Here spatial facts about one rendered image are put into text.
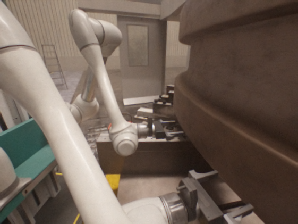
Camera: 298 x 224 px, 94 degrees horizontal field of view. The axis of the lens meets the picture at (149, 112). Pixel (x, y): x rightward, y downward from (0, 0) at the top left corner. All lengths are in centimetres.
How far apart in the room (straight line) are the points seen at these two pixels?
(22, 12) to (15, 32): 1482
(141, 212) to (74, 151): 22
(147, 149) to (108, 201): 106
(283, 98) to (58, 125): 70
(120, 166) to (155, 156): 36
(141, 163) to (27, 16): 1446
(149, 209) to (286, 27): 71
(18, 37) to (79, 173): 27
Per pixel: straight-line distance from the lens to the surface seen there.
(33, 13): 1503
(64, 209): 141
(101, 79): 74
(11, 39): 37
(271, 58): 73
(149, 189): 138
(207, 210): 48
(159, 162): 139
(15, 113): 116
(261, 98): 73
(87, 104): 115
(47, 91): 34
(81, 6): 395
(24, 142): 111
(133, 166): 143
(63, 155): 29
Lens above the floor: 139
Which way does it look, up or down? 23 degrees down
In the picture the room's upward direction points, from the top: straight up
